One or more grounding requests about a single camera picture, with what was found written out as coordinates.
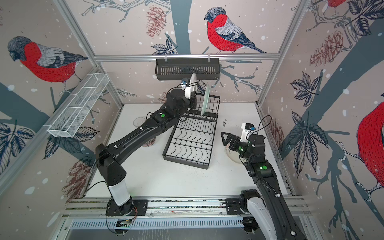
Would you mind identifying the cream plate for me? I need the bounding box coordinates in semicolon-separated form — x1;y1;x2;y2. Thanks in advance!
225;146;242;164

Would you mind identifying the pale green plate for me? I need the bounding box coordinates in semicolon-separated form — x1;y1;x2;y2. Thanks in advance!
201;84;211;116

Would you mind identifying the white patterned plate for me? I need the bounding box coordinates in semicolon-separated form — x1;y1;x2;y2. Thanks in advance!
187;73;197;97

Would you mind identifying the clear plastic cup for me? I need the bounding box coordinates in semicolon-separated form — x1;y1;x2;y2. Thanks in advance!
133;117;146;128

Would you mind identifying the pink floral bowl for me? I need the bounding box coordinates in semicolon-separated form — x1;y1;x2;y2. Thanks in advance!
142;138;156;148

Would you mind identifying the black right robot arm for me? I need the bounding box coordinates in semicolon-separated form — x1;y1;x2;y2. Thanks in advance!
221;132;307;240

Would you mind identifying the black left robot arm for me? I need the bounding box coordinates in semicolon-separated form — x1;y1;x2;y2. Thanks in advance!
96;88;197;216

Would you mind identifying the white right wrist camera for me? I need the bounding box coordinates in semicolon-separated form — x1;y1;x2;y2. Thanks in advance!
241;123;256;142

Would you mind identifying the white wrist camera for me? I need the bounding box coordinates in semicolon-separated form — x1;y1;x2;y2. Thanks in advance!
181;78;191;96
241;123;256;142

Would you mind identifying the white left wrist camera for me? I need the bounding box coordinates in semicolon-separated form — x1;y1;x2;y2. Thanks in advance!
181;78;191;96

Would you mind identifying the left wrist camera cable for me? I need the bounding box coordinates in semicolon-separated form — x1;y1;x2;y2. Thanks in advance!
167;80;199;94

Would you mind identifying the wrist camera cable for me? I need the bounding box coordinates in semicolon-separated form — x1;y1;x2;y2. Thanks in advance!
167;80;199;94
251;115;273;136

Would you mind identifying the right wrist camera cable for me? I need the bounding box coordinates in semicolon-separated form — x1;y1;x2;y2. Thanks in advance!
251;115;273;136

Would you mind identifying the black wire dish rack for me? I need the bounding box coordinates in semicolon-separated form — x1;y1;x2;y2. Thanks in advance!
163;93;221;170

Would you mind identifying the black hanging wall basket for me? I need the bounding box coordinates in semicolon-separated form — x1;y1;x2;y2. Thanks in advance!
155;58;221;81

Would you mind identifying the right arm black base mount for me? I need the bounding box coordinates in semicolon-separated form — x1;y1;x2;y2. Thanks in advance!
221;189;261;215

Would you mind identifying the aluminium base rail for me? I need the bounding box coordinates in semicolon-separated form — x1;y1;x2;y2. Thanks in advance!
56;196;310;230

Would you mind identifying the horizontal aluminium frame bar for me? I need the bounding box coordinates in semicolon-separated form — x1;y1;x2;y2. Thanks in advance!
93;54;280;63

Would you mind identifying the white mesh wall shelf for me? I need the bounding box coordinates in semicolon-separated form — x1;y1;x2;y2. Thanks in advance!
48;73;110;138

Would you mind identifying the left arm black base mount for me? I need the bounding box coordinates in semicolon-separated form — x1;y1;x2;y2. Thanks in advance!
106;199;149;217

